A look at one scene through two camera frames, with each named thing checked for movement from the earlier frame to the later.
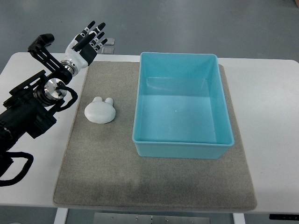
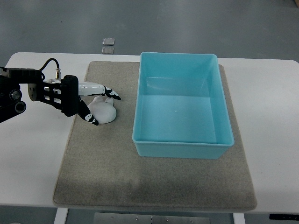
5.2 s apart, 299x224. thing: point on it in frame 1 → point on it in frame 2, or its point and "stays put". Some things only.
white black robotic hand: [82, 49] → [71, 90]
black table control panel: [289, 217] stays put
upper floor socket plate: [110, 42] stays put
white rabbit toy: [100, 112] stays put
